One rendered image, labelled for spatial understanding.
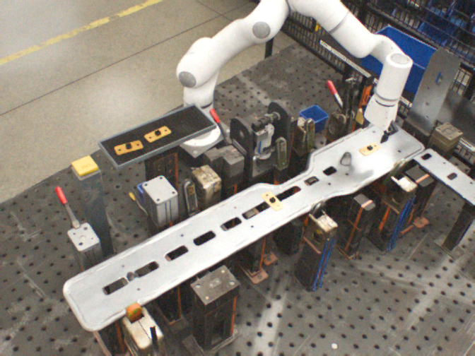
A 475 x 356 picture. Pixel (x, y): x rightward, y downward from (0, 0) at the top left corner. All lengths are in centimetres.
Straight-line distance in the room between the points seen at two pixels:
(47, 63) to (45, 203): 215
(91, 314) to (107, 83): 261
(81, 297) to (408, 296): 113
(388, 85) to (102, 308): 112
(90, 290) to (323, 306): 81
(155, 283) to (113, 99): 238
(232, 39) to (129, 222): 80
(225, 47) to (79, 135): 184
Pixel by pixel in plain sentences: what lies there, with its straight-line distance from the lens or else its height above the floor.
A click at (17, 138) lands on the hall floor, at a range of 361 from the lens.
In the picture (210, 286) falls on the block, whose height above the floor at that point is 103.
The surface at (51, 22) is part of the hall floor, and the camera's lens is 471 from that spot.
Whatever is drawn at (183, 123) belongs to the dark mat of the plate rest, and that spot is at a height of 116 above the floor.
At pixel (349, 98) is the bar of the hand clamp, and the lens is 200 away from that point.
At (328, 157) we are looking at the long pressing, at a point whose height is 100.
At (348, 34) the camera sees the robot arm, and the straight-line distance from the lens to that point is 172.
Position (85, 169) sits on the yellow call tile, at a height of 116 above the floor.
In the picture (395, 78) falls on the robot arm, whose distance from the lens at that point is 178.
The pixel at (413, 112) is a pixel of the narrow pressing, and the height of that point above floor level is 104.
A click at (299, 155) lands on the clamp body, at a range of 200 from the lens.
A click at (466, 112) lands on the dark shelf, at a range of 230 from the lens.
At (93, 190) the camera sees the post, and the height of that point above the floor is 108.
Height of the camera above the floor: 232
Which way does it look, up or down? 47 degrees down
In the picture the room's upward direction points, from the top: 5 degrees clockwise
